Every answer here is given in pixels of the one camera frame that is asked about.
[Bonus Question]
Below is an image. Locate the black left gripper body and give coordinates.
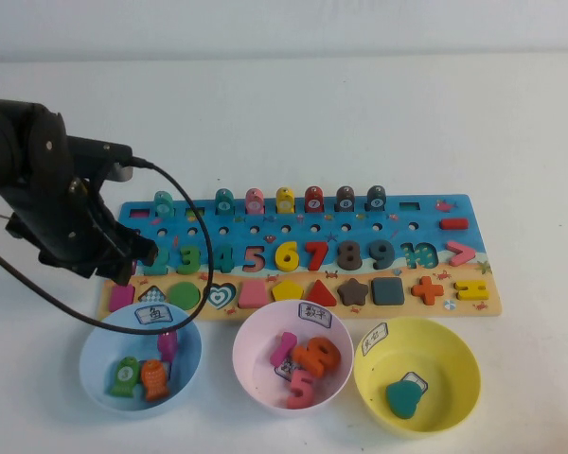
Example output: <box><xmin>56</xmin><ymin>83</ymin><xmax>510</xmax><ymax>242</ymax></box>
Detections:
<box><xmin>5</xmin><ymin>177</ymin><xmax>141</xmax><ymax>281</ymax></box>

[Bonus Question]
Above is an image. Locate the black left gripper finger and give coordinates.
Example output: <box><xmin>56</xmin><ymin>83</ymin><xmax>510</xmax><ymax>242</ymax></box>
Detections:
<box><xmin>113</xmin><ymin>226</ymin><xmax>159</xmax><ymax>267</ymax></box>
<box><xmin>94</xmin><ymin>257</ymin><xmax>135</xmax><ymax>287</ymax></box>

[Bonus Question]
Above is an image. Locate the magenta wooden rectangle piece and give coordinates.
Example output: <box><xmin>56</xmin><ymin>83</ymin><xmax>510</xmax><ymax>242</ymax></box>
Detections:
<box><xmin>109</xmin><ymin>283</ymin><xmax>136</xmax><ymax>313</ymax></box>

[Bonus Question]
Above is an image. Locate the green wooden circle piece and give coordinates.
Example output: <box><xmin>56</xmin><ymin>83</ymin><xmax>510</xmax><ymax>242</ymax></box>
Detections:
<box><xmin>169</xmin><ymin>282</ymin><xmax>202</xmax><ymax>311</ymax></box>

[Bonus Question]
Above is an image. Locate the light blue plastic bowl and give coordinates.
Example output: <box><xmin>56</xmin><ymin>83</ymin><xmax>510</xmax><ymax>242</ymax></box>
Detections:
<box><xmin>79</xmin><ymin>302</ymin><xmax>204</xmax><ymax>413</ymax></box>

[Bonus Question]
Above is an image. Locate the pink wooden trapezoid piece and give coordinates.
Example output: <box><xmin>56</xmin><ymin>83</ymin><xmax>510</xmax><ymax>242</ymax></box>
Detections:
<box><xmin>238</xmin><ymin>282</ymin><xmax>268</xmax><ymax>309</ymax></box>

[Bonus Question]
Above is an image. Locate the pink plastic bowl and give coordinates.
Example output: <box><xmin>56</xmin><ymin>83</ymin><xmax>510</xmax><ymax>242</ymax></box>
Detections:
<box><xmin>232</xmin><ymin>299</ymin><xmax>355</xmax><ymax>410</ymax></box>

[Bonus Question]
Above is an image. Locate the yellow wooden pentagon piece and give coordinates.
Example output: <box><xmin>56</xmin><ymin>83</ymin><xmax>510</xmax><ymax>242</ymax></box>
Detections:
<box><xmin>271</xmin><ymin>280</ymin><xmax>305</xmax><ymax>304</ymax></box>

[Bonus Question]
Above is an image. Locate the colourful wooden puzzle board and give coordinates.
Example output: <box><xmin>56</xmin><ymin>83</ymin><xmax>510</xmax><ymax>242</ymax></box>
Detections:
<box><xmin>96</xmin><ymin>192</ymin><xmax>503</xmax><ymax>323</ymax></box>

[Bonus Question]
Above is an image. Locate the red wooden triangle piece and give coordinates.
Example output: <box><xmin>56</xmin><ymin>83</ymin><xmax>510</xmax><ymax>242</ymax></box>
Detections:
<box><xmin>303</xmin><ymin>279</ymin><xmax>338</xmax><ymax>306</ymax></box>

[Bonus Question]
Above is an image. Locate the brown wooden star piece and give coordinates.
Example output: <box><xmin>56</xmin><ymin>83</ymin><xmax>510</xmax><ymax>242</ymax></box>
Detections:
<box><xmin>336</xmin><ymin>277</ymin><xmax>370</xmax><ymax>307</ymax></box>

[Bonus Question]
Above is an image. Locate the dark grey wooden square piece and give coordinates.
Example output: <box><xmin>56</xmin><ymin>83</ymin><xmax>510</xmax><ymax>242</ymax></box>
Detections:
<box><xmin>371</xmin><ymin>276</ymin><xmax>404</xmax><ymax>306</ymax></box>

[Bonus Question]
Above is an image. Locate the teal wooden heart piece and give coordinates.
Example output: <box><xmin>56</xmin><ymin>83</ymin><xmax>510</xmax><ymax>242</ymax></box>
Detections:
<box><xmin>385</xmin><ymin>380</ymin><xmax>422</xmax><ymax>420</ymax></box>

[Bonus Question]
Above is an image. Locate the yellow plastic bowl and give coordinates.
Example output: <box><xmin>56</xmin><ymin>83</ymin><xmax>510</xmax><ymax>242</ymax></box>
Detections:
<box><xmin>353</xmin><ymin>316</ymin><xmax>483</xmax><ymax>434</ymax></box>

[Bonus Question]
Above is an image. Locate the teal wooden number 2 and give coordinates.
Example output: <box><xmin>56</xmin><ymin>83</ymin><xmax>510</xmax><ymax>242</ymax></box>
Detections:
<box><xmin>144</xmin><ymin>246</ymin><xmax>170</xmax><ymax>277</ymax></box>

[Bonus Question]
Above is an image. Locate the teal wooden fish peg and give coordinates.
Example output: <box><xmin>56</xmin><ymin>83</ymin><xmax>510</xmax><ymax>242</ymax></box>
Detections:
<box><xmin>153</xmin><ymin>190</ymin><xmax>175</xmax><ymax>218</ymax></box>

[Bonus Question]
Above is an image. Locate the teal green wooden number 4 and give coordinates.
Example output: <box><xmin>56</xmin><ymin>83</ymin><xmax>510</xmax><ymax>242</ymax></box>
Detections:
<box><xmin>213</xmin><ymin>245</ymin><xmax>238</xmax><ymax>274</ymax></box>

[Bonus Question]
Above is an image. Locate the purple wooden fish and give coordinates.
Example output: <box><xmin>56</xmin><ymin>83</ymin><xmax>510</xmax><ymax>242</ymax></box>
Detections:
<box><xmin>156</xmin><ymin>329</ymin><xmax>179</xmax><ymax>365</ymax></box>

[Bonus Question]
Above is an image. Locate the green fish peg number 4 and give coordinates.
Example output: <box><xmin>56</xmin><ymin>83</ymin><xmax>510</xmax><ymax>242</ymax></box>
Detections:
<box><xmin>215</xmin><ymin>188</ymin><xmax>235</xmax><ymax>217</ymax></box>

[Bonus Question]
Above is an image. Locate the green wooden fish number 3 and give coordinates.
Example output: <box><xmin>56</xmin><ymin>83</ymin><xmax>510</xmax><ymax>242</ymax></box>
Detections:
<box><xmin>105</xmin><ymin>356</ymin><xmax>141</xmax><ymax>398</ymax></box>

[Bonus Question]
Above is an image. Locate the orange wooden fish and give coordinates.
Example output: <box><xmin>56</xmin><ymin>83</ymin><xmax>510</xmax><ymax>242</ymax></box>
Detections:
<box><xmin>139</xmin><ymin>358</ymin><xmax>171</xmax><ymax>402</ymax></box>

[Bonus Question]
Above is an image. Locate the pink wooden fish peg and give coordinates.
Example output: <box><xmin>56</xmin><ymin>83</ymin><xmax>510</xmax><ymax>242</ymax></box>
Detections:
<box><xmin>244</xmin><ymin>188</ymin><xmax>265</xmax><ymax>217</ymax></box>

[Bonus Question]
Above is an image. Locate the yellow wooden number 6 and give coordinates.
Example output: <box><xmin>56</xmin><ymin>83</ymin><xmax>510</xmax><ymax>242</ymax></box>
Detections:
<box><xmin>273</xmin><ymin>240</ymin><xmax>300</xmax><ymax>272</ymax></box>

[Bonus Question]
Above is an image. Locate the yellow wooden fish peg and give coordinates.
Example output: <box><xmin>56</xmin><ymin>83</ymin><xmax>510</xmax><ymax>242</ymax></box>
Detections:
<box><xmin>275</xmin><ymin>186</ymin><xmax>296</xmax><ymax>215</ymax></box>

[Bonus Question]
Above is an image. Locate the pink wooden number 1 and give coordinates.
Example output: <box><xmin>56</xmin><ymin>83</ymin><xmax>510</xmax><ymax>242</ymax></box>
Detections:
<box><xmin>269</xmin><ymin>331</ymin><xmax>298</xmax><ymax>368</ymax></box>

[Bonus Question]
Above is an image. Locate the red wooden number 7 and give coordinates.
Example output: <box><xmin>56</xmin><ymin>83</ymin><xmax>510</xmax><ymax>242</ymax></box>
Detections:
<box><xmin>302</xmin><ymin>240</ymin><xmax>331</xmax><ymax>273</ymax></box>

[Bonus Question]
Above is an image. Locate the red fish peg number 7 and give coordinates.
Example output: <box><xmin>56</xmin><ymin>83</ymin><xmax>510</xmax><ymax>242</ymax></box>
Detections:
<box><xmin>304</xmin><ymin>184</ymin><xmax>324</xmax><ymax>213</ymax></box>

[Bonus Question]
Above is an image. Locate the orange wooden number 10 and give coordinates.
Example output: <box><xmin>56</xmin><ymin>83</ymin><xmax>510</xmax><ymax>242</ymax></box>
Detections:
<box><xmin>291</xmin><ymin>336</ymin><xmax>342</xmax><ymax>378</ymax></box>

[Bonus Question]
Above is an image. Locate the brown fish peg number 8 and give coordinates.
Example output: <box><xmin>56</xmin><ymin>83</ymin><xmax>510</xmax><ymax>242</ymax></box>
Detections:
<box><xmin>335</xmin><ymin>184</ymin><xmax>355</xmax><ymax>213</ymax></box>

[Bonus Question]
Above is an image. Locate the brown wooden number 8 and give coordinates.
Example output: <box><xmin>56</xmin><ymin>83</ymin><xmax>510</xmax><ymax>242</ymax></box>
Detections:
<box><xmin>336</xmin><ymin>240</ymin><xmax>364</xmax><ymax>271</ymax></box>

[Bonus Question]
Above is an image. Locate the pink wooden number 5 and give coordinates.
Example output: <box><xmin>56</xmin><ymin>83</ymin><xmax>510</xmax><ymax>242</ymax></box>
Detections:
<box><xmin>286</xmin><ymin>369</ymin><xmax>317</xmax><ymax>410</ymax></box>

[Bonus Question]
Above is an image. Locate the dark grey fish peg 9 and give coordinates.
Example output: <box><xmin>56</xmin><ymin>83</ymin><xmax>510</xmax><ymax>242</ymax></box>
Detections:
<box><xmin>365</xmin><ymin>184</ymin><xmax>386</xmax><ymax>212</ymax></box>

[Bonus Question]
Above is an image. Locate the dark grey wooden number 9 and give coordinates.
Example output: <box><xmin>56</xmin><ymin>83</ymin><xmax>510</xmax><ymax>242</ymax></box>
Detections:
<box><xmin>368</xmin><ymin>239</ymin><xmax>397</xmax><ymax>271</ymax></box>

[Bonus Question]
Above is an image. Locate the orange wooden plus sign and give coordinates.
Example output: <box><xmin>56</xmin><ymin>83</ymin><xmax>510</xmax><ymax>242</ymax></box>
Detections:
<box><xmin>411</xmin><ymin>276</ymin><xmax>445</xmax><ymax>306</ymax></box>

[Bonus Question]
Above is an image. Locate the pink wooden greater-than sign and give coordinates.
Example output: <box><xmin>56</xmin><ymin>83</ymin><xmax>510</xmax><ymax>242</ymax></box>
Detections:
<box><xmin>445</xmin><ymin>240</ymin><xmax>477</xmax><ymax>266</ymax></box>

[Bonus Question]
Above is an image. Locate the yellow wooden equals sign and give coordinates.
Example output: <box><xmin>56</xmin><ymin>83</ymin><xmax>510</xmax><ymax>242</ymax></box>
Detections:
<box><xmin>453</xmin><ymin>281</ymin><xmax>490</xmax><ymax>303</ymax></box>

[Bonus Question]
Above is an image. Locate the thick black cable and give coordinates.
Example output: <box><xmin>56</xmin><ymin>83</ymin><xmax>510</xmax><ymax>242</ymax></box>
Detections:
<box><xmin>0</xmin><ymin>158</ymin><xmax>215</xmax><ymax>336</ymax></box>

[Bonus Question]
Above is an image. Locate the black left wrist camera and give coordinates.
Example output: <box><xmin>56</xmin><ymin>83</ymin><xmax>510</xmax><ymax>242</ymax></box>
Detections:
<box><xmin>68</xmin><ymin>135</ymin><xmax>134</xmax><ymax>183</ymax></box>

